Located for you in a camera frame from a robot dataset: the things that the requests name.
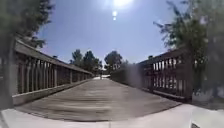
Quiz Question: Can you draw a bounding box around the row of trees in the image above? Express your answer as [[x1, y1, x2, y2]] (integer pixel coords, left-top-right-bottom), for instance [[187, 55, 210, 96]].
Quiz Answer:
[[68, 49, 131, 76]]

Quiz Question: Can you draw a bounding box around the wooden boardwalk deck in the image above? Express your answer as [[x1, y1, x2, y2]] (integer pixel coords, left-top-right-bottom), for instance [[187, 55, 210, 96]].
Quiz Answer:
[[14, 78, 183, 123]]

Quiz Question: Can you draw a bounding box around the wooden railing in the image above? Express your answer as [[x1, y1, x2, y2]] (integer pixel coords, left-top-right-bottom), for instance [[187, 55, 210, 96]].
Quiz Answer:
[[109, 48, 196, 104], [9, 39, 96, 107]]

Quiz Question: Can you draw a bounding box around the pale concrete path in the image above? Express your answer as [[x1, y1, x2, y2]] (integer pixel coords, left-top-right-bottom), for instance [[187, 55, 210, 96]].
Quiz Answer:
[[0, 103, 224, 128]]

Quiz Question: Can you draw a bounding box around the green leafy tree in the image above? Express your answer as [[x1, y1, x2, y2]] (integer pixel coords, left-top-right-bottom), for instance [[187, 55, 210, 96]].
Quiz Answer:
[[153, 0, 224, 101]]

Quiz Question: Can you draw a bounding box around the dark tree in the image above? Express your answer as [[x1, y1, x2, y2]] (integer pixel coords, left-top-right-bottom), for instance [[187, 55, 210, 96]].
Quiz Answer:
[[0, 0, 56, 111]]

